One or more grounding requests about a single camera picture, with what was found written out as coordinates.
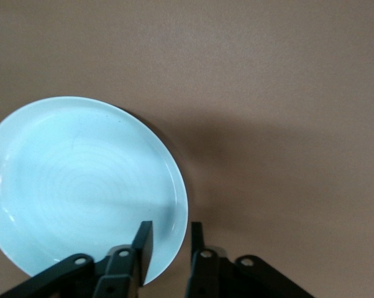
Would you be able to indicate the light blue round plate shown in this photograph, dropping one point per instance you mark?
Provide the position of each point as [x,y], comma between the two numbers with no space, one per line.
[66,186]

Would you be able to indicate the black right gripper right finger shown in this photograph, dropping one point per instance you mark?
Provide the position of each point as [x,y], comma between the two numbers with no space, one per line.
[212,276]

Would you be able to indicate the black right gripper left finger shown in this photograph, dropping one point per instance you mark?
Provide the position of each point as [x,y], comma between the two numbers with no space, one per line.
[121,273]

